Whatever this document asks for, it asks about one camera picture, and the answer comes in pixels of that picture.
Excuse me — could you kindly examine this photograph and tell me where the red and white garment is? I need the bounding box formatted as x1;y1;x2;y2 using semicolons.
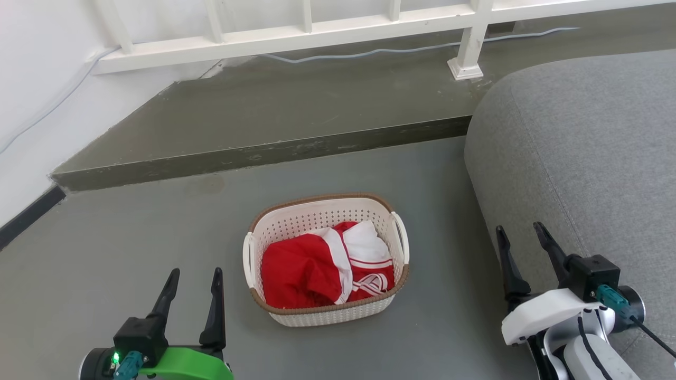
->
261;220;396;309

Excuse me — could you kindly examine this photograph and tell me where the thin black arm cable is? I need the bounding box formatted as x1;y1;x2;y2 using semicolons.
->
576;316;613;380

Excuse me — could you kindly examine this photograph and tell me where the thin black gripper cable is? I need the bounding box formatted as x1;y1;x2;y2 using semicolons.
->
627;314;676;359

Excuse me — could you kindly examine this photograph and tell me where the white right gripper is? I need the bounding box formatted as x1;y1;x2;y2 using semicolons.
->
495;222;646;347

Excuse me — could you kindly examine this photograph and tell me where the light grey floor cable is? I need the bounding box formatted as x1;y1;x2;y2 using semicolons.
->
261;27;580;64

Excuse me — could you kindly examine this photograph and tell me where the white wall cable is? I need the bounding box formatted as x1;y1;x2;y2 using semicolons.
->
0;46;122;155

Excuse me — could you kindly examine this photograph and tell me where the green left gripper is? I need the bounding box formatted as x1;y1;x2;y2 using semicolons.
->
79;267;234;380

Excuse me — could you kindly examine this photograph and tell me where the black baseboard strip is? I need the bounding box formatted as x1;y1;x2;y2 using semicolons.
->
0;185;67;251

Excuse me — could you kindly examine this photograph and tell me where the white railing fence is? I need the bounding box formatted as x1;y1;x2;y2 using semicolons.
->
90;0;676;81

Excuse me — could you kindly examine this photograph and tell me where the grey fabric sofa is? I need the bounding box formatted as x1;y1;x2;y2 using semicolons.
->
464;49;676;380

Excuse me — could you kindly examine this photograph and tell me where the white perforated laundry basket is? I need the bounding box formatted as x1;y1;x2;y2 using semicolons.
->
242;193;410;328

